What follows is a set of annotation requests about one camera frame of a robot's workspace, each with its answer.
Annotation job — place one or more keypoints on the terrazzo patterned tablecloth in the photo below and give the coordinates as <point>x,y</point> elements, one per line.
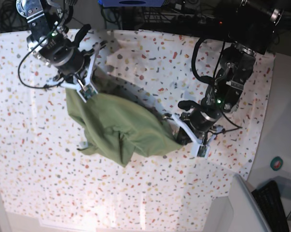
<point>43,175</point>

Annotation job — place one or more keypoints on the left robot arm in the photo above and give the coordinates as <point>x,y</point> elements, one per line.
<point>250,25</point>

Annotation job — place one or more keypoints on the blue box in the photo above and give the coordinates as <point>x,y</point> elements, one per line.
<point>132,3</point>

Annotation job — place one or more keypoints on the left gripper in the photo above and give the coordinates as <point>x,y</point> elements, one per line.
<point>198,121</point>

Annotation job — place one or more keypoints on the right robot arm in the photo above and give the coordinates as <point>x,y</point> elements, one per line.
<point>47,21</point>

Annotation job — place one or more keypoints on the green t-shirt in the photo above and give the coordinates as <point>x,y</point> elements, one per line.
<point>117,128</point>

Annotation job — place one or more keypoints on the black keyboard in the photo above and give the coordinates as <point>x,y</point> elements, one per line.
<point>269,201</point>

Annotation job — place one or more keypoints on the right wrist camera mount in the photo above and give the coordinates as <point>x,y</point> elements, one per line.
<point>82,81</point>

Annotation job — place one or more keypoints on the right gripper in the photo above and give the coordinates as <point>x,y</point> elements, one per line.
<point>62,53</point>

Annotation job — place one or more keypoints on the white monitor edge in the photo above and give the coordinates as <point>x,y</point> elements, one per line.
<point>247,216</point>

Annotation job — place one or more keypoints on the green tape roll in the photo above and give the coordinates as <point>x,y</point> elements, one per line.
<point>276,163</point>

